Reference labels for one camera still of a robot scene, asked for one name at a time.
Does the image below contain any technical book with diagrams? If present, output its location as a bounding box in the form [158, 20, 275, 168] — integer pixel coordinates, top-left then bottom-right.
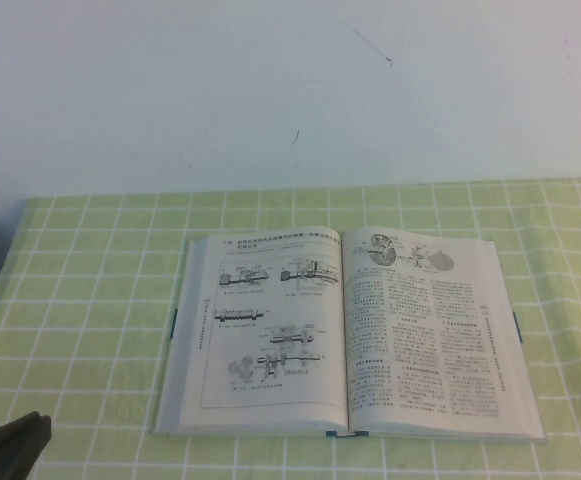
[152, 227, 549, 444]

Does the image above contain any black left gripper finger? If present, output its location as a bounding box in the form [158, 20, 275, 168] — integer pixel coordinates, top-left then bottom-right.
[0, 413, 53, 480]
[0, 410, 42, 480]

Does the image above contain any green white checkered tablecloth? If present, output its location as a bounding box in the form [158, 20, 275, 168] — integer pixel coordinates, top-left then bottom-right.
[0, 177, 581, 480]

